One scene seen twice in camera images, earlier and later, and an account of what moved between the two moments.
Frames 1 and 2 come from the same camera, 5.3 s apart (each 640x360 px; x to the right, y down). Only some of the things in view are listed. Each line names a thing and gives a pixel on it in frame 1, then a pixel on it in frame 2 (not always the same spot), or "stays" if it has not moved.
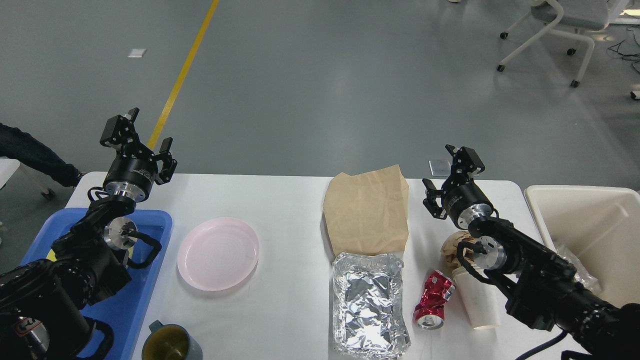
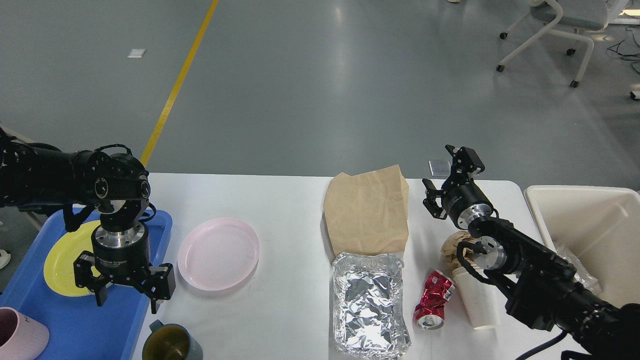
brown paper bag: (367, 213) stays
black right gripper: (464, 201) stays
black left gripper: (130, 174) → (124, 252)
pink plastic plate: (217, 254) stays
